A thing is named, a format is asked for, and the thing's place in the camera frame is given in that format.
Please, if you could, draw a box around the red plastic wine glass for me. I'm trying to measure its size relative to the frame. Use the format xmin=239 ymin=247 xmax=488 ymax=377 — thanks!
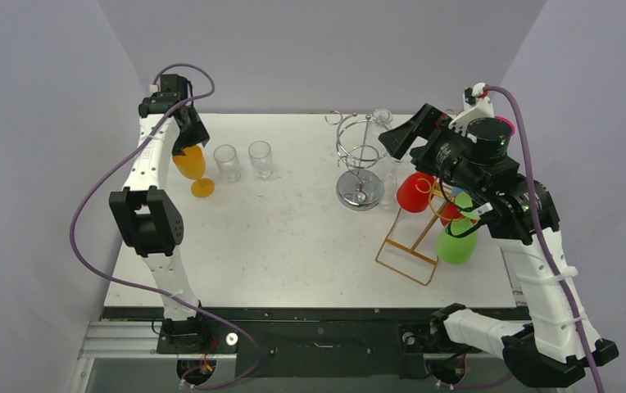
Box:
xmin=396 ymin=172 xmax=435 ymax=213

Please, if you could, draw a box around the yellow plastic wine glass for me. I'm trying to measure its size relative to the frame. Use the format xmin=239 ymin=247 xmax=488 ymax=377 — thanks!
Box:
xmin=172 ymin=145 xmax=215 ymax=198

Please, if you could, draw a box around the green plastic wine glass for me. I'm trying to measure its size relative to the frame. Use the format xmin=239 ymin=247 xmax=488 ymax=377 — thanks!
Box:
xmin=436 ymin=192 xmax=479 ymax=265

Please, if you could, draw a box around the patterned clear glass goblet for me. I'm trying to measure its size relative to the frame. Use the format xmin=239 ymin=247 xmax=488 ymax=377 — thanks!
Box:
xmin=248 ymin=141 xmax=274 ymax=179

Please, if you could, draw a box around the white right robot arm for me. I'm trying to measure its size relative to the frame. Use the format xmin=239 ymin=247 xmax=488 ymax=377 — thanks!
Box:
xmin=379 ymin=105 xmax=619 ymax=388

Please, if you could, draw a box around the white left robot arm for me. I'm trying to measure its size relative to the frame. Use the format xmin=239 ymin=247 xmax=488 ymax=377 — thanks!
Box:
xmin=109 ymin=74 xmax=211 ymax=352

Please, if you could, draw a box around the chrome spiral glass rack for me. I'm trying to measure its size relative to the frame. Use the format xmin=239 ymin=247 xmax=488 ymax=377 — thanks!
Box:
xmin=324 ymin=111 xmax=389 ymax=211

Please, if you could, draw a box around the pink plastic wine glass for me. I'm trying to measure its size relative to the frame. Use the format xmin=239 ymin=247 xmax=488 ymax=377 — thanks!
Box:
xmin=494 ymin=115 xmax=516 ymax=138

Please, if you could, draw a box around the clear stemmed wine glass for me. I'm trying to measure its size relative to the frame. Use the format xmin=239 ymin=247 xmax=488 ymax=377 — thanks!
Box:
xmin=378 ymin=156 xmax=402 ymax=209

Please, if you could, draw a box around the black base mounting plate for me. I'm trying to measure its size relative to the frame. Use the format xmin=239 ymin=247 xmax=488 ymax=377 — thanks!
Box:
xmin=155 ymin=303 xmax=537 ymax=391

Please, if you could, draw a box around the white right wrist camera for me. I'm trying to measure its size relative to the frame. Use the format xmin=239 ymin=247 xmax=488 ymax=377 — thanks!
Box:
xmin=448 ymin=83 xmax=495 ymax=134

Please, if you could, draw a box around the gold wire glass rack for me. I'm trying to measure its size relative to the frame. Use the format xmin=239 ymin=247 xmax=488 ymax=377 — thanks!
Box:
xmin=374 ymin=179 xmax=447 ymax=287

